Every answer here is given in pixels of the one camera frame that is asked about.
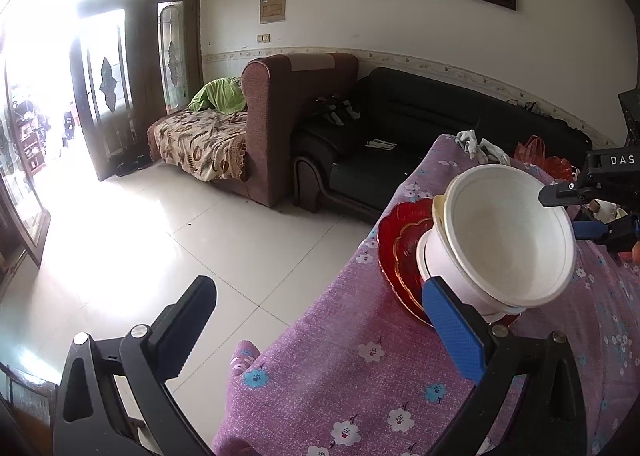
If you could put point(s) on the purple floral tablecloth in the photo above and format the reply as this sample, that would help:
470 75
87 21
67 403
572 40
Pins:
360 386

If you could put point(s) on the green cloth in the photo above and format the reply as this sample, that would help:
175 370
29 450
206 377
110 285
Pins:
217 95

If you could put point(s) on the white crumpled cloth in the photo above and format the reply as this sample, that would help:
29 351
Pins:
480 146

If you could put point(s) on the small cream bowl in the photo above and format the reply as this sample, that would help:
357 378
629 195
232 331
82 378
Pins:
439 210

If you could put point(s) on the red glass plate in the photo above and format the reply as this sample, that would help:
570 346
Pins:
400 256

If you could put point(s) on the leaf patterned blanket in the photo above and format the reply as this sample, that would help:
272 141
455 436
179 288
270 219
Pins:
200 144

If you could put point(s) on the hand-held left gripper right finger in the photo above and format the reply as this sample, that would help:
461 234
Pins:
455 331

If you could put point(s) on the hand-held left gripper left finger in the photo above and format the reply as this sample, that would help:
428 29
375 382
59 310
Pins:
192 316

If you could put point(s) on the red plastic bag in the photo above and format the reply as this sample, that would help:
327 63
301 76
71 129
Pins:
542 159

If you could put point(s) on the black leather sofa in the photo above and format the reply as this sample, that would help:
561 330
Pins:
400 136

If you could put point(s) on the white bowl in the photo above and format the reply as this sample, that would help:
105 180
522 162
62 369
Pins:
445 266
510 236
502 313

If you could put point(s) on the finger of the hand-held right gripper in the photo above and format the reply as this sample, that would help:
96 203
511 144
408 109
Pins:
595 230
565 192

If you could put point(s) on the black and white bag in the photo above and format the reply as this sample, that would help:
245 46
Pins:
335 109

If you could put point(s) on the striped paper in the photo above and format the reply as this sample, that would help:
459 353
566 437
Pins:
381 144

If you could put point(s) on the wooden glass door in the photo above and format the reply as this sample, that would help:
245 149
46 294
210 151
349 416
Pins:
125 66

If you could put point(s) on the brown fabric sofa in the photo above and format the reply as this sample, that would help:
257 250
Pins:
295 106

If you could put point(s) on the wall electrical panel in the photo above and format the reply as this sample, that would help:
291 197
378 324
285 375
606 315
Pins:
272 9

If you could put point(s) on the pair of dark shoes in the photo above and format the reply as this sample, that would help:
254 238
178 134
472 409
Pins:
131 166

